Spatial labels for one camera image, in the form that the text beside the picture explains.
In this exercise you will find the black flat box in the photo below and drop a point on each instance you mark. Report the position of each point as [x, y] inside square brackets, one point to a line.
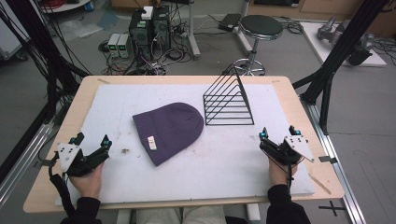
[229, 21]

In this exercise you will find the white stand bar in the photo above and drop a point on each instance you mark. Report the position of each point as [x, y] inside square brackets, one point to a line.
[243, 37]

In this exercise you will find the white box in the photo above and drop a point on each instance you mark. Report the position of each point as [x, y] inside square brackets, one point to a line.
[147, 12]

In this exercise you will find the black tape strip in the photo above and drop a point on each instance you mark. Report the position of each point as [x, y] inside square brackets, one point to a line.
[327, 159]

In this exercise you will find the person's left hand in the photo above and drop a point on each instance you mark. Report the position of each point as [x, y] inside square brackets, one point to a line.
[88, 183]

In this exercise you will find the black round stool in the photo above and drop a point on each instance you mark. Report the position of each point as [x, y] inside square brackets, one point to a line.
[261, 26]

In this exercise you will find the black computer tower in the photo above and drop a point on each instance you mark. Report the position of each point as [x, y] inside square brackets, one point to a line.
[140, 35]
[162, 28]

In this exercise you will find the person's right hand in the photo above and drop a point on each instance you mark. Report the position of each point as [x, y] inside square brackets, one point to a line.
[278, 174]

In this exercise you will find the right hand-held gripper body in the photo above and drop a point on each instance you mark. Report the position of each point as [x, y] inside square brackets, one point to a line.
[297, 146]

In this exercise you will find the thin wooden stick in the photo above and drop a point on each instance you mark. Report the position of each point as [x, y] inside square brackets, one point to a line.
[320, 184]

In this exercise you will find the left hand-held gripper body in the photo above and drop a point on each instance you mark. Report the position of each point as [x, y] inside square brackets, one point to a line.
[71, 157]

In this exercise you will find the person's legs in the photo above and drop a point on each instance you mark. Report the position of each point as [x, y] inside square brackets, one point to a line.
[183, 215]

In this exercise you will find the black frame strut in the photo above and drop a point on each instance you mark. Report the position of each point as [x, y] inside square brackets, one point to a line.
[339, 53]
[37, 46]

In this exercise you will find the purple knit beanie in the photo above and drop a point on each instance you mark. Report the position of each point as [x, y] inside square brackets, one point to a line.
[171, 130]

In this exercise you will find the aluminium rail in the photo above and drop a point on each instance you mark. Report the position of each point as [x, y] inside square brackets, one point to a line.
[339, 168]
[25, 155]

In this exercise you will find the white floor board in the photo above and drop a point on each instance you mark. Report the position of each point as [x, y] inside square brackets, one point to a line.
[317, 46]

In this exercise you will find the grey power supply unit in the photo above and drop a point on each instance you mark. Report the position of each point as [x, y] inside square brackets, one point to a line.
[124, 46]
[113, 45]

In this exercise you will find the grey metal stand leg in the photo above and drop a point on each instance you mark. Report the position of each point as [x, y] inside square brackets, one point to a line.
[193, 34]

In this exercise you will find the white foam mat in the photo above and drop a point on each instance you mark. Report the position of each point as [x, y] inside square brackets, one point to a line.
[224, 168]

